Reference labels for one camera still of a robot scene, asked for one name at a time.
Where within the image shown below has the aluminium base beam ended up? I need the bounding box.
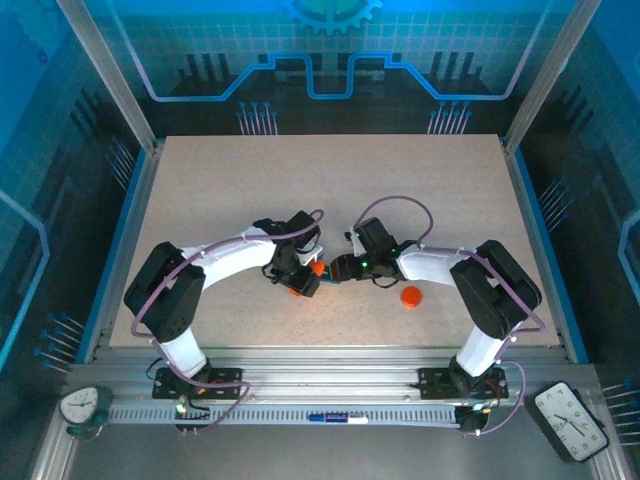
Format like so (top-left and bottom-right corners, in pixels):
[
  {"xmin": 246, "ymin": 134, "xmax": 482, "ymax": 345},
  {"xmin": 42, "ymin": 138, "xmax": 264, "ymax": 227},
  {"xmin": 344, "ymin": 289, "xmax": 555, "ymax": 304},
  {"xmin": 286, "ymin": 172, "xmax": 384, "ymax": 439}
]
[{"xmin": 67, "ymin": 346, "xmax": 599, "ymax": 405}]

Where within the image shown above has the blue white marker pen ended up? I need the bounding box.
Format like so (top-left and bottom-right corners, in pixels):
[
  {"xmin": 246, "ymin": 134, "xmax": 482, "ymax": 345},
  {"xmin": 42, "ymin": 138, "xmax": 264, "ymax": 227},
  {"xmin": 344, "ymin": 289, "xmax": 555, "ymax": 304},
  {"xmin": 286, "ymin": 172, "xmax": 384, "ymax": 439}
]
[{"xmin": 307, "ymin": 412, "xmax": 370, "ymax": 427}]

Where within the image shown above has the blue table edge strip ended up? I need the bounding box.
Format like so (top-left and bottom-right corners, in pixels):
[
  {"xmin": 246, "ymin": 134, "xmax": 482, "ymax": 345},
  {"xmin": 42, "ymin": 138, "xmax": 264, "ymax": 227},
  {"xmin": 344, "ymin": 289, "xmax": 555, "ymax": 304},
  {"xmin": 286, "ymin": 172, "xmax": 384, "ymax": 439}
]
[
  {"xmin": 74, "ymin": 147, "xmax": 151, "ymax": 365},
  {"xmin": 513, "ymin": 147, "xmax": 592, "ymax": 365}
]

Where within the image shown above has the black connector block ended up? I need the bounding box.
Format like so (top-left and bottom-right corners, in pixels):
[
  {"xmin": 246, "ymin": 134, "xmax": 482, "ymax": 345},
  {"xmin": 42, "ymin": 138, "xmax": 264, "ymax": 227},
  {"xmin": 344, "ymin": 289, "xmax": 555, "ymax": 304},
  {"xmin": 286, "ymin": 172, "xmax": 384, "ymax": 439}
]
[{"xmin": 457, "ymin": 404, "xmax": 494, "ymax": 435}]

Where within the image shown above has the round green alarm clock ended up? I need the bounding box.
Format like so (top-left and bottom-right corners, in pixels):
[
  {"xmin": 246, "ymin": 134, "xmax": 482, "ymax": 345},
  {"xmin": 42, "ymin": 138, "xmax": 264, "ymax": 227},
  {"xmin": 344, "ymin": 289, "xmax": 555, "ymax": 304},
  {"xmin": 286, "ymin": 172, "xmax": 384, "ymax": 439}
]
[{"xmin": 59, "ymin": 383, "xmax": 115, "ymax": 442}]

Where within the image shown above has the black rectangular clock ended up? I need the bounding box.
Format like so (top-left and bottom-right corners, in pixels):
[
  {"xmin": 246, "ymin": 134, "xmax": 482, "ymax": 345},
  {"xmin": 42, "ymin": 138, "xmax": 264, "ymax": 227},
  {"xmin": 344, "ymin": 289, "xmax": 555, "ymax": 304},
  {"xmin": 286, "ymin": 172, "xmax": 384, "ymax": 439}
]
[{"xmin": 523, "ymin": 380, "xmax": 611, "ymax": 464}]

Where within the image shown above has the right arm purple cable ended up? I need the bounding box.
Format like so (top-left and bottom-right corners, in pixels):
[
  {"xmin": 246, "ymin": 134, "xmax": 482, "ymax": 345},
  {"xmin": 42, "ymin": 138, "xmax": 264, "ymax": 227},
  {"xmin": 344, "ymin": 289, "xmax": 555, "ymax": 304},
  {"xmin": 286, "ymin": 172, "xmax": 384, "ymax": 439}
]
[{"xmin": 349, "ymin": 194, "xmax": 549, "ymax": 437}]

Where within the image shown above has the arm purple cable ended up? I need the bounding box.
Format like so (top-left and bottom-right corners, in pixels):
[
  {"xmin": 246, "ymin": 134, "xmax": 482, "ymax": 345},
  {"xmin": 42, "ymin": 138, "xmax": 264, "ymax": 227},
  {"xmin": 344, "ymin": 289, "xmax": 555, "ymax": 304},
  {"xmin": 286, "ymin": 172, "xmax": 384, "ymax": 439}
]
[
  {"xmin": 130, "ymin": 208, "xmax": 325, "ymax": 436},
  {"xmin": 349, "ymin": 194, "xmax": 549, "ymax": 437}
]

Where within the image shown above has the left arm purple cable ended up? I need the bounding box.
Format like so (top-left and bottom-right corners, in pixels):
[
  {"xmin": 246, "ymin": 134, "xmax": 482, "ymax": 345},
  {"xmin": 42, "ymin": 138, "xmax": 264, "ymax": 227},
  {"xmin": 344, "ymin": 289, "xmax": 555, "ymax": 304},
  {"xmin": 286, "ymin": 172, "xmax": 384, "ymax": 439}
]
[{"xmin": 130, "ymin": 208, "xmax": 325, "ymax": 436}]

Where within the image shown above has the slotted grey cable duct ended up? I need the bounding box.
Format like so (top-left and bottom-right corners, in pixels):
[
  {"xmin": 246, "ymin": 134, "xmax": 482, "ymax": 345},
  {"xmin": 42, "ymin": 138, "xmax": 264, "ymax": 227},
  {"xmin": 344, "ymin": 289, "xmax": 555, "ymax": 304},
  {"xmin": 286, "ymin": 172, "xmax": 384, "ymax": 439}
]
[{"xmin": 107, "ymin": 403, "xmax": 462, "ymax": 428}]

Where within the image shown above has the aluminium side rail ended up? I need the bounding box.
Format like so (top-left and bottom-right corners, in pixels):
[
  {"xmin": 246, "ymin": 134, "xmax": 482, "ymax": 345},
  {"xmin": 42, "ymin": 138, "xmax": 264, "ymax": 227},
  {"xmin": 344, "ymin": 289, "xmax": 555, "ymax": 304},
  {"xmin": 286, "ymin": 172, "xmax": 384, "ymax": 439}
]
[
  {"xmin": 501, "ymin": 137, "xmax": 569, "ymax": 351},
  {"xmin": 97, "ymin": 139, "xmax": 164, "ymax": 351}
]

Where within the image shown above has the aluminium frame post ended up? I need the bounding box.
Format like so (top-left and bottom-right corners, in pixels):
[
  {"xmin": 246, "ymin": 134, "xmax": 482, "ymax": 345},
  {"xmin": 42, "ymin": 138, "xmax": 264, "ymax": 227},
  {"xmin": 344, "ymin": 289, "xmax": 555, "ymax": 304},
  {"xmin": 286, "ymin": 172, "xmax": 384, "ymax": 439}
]
[
  {"xmin": 502, "ymin": 0, "xmax": 605, "ymax": 154},
  {"xmin": 55, "ymin": 0, "xmax": 162, "ymax": 154}
]

